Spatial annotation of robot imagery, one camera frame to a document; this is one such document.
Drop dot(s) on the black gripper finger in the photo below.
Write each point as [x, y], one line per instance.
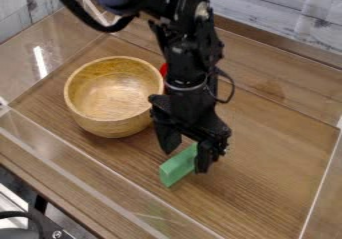
[168, 136]
[208, 153]

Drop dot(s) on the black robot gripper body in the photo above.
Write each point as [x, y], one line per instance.
[187, 106]

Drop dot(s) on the green rectangular block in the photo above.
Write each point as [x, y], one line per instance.
[177, 166]

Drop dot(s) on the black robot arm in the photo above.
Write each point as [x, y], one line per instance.
[183, 26]

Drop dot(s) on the brown wooden bowl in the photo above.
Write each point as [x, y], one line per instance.
[105, 95]

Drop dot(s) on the red plush radish toy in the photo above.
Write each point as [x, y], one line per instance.
[163, 70]

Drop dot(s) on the clear acrylic barrier wall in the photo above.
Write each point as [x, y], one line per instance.
[115, 208]

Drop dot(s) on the clear acrylic corner bracket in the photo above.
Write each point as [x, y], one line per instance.
[99, 13]

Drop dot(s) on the black table clamp bracket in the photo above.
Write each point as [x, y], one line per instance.
[52, 231]

